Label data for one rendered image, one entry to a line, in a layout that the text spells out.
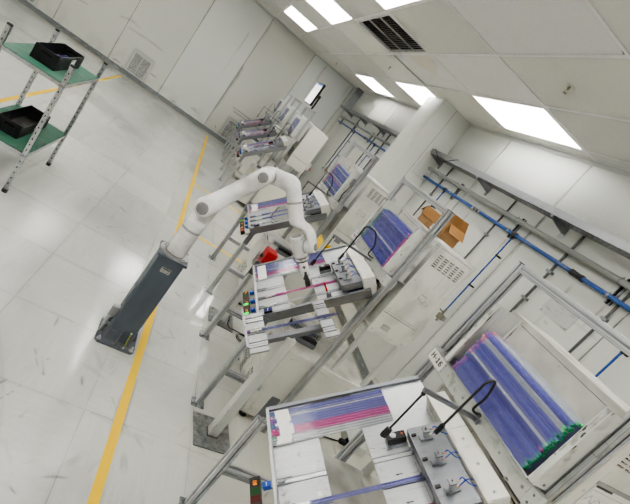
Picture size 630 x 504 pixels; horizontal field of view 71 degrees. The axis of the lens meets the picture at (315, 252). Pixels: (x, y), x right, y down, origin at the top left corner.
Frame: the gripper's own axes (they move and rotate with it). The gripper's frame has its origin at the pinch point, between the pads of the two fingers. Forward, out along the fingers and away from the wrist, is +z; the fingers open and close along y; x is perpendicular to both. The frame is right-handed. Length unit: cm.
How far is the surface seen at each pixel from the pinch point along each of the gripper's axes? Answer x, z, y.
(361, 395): -9, 12, -90
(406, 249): -61, -11, -11
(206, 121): 112, 1, 871
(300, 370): 17, 58, -10
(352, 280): -27.5, 5.4, -3.0
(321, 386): 6, 75, -10
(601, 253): -218, 49, 20
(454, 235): -105, 4, 19
